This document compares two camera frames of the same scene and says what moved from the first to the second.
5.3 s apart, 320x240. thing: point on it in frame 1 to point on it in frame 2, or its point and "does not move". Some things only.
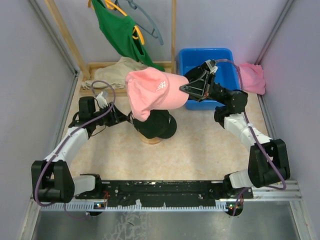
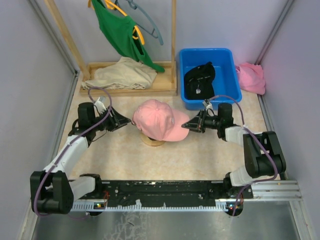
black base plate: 177,192 does not move
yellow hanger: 112,5 does not move
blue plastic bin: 227,76 does not move
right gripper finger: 198,88 to 194,123
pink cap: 150,89 to 157,120
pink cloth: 252,78 does not move
